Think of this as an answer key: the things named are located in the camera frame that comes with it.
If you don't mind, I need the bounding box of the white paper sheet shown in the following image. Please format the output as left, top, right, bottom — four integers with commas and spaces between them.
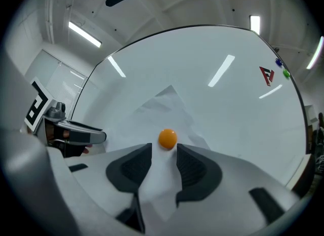
106, 85, 211, 221

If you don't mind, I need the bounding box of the long ceiling light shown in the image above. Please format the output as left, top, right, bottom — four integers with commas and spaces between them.
68, 21, 102, 48
249, 15, 261, 35
306, 36, 324, 70

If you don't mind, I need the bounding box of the round orange magnet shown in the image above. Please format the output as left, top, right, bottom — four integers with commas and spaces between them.
158, 128, 178, 150

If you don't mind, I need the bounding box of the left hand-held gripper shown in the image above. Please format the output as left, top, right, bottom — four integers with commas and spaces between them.
24, 76, 107, 147

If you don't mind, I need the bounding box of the red triangular logo sticker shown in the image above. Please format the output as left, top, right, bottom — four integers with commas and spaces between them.
259, 66, 275, 87

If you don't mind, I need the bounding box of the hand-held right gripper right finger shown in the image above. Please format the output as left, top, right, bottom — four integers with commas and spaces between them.
166, 143, 304, 236

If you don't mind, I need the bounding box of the person's left hand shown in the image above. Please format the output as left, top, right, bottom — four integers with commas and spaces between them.
46, 123, 90, 158

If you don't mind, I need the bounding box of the white whiteboard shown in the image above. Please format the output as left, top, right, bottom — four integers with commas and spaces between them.
70, 24, 311, 189

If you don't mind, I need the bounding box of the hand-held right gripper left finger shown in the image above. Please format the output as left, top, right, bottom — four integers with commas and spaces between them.
47, 142, 153, 234

